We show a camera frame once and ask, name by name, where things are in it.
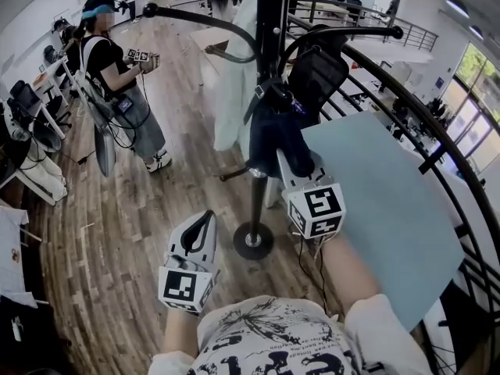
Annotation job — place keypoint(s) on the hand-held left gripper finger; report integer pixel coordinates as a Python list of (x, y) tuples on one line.
[(208, 233), (186, 240)]

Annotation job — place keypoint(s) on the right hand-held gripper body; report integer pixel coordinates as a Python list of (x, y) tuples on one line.
[(318, 209)]

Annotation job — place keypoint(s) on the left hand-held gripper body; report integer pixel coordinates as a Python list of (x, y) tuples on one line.
[(181, 283)]

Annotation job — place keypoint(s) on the dark navy garment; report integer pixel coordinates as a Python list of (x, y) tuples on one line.
[(273, 135)]

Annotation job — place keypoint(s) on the black metal coat rack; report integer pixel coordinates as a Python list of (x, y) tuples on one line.
[(269, 33)]

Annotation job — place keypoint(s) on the person's left forearm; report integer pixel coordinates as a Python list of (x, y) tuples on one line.
[(179, 334)]

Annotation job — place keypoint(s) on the person's right forearm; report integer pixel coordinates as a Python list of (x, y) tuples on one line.
[(347, 276)]

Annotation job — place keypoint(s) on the light blue table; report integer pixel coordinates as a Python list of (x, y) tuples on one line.
[(383, 209)]

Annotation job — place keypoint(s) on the white printed T-shirt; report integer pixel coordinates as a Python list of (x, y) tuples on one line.
[(281, 338)]

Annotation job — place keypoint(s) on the black mesh office chair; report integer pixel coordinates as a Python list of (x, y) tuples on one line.
[(318, 72)]

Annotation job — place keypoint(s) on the black metal railing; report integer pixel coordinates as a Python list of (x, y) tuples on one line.
[(429, 115)]

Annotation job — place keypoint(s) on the pale white hanging garment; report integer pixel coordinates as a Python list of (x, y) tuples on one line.
[(234, 84)]

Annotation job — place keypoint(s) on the table with white tablecloth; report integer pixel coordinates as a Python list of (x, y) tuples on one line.
[(11, 248)]

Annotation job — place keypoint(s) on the large window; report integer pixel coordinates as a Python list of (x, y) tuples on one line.
[(476, 104)]

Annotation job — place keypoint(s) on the white desk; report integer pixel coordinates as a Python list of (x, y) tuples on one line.
[(54, 88)]

